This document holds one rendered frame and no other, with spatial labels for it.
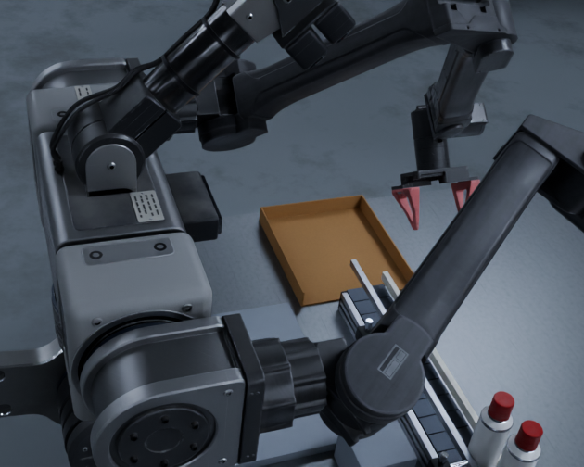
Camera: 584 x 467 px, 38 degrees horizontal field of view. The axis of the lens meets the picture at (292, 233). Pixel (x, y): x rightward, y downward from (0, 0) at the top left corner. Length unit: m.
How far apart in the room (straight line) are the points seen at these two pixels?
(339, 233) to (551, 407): 0.62
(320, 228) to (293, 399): 1.25
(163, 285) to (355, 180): 2.91
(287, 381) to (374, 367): 0.08
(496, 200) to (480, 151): 3.11
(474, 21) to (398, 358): 0.42
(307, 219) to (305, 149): 1.81
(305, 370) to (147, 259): 0.18
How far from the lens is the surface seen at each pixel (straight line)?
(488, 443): 1.39
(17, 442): 2.61
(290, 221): 1.99
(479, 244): 0.89
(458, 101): 1.32
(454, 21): 1.00
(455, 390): 1.57
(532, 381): 1.76
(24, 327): 2.92
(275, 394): 0.75
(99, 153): 0.84
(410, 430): 1.57
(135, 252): 0.80
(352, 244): 1.95
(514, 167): 0.96
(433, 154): 1.47
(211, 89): 1.16
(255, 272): 1.84
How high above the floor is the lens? 2.05
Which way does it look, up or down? 38 degrees down
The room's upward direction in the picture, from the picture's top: 7 degrees clockwise
